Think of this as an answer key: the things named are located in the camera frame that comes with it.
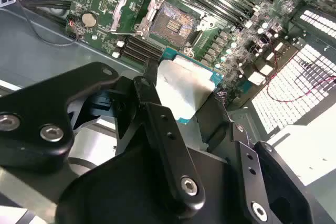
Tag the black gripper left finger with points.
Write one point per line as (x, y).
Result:
(36, 108)

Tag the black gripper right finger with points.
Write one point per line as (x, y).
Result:
(262, 182)

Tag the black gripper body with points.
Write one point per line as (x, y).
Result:
(126, 190)

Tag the silver topped CPU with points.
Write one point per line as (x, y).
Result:
(181, 85)

